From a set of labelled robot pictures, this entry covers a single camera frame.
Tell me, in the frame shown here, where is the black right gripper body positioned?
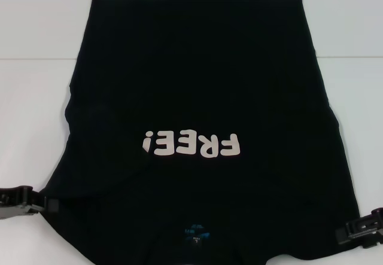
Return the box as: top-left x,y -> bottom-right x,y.
370,206 -> 383,232

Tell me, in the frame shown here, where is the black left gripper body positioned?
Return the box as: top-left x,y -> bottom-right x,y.
0,186 -> 31,221

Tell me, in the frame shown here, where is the black FREE print t-shirt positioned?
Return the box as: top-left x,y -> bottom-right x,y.
35,0 -> 364,265

